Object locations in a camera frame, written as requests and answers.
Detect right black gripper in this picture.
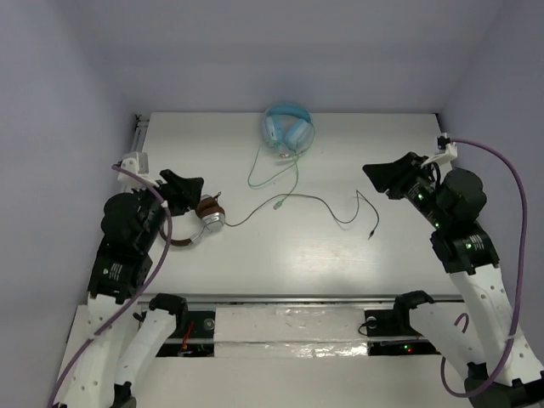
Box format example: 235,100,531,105
362,151,451,230

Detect brown silver headphones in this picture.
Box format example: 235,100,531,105
170,192,226,247

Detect black headphone cable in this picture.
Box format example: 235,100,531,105
224,189,381,241

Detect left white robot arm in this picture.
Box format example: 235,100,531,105
48,165,204,407

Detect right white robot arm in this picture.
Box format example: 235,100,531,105
362,152,543,407

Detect light blue headphones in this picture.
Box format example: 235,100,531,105
261,104,315,156

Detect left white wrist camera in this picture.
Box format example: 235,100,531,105
117,151,149,190

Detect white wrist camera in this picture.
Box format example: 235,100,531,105
117,151,149,190
421,133,458,167

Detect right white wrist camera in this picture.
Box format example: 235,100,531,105
421,133,458,167

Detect aluminium rail left side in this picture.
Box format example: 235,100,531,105
130,114,150,151

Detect aluminium rail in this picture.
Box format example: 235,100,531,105
135,292,467,308
130,114,150,151

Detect aluminium rail front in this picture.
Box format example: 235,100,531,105
135,292,467,308

